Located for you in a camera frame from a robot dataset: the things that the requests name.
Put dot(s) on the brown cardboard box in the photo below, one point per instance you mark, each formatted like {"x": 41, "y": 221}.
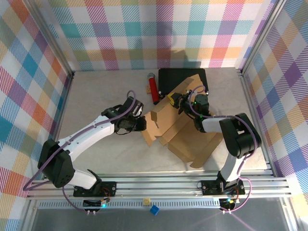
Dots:
{"x": 190, "y": 142}

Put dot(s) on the aluminium table side rail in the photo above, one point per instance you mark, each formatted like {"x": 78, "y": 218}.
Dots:
{"x": 250, "y": 103}
{"x": 64, "y": 103}

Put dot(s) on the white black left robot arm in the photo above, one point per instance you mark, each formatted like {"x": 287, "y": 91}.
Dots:
{"x": 84, "y": 134}

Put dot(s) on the small beige wooden block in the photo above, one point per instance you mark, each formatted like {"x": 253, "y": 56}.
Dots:
{"x": 148, "y": 89}

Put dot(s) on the black briefcase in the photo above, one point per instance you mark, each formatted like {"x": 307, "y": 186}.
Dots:
{"x": 170, "y": 79}

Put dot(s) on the right controller board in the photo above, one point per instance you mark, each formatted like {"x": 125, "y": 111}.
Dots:
{"x": 228, "y": 203}

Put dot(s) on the blue toy brick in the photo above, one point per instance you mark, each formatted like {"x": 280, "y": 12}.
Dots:
{"x": 154, "y": 210}

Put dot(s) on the aluminium mounting rail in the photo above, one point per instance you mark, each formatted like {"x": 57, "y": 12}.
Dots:
{"x": 156, "y": 186}

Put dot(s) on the red cylindrical tube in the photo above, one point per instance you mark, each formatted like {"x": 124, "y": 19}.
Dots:
{"x": 153, "y": 89}

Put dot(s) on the aluminium frame post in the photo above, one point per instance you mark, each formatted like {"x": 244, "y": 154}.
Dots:
{"x": 261, "y": 36}
{"x": 54, "y": 41}

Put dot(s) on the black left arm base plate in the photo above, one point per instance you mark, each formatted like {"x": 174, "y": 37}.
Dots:
{"x": 108, "y": 187}

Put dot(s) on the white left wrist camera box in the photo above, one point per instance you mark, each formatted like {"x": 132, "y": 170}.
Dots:
{"x": 138, "y": 110}

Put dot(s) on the controller board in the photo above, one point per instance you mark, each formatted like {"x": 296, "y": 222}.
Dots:
{"x": 228, "y": 203}
{"x": 93, "y": 203}

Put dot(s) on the beige toy brick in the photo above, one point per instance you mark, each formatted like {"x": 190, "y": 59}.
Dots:
{"x": 146, "y": 201}

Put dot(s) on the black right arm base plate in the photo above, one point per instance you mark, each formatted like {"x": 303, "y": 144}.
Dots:
{"x": 209, "y": 187}

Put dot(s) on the left controller board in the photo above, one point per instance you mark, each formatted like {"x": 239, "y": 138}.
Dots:
{"x": 93, "y": 203}

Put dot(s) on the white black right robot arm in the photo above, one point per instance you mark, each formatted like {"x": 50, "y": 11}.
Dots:
{"x": 240, "y": 137}

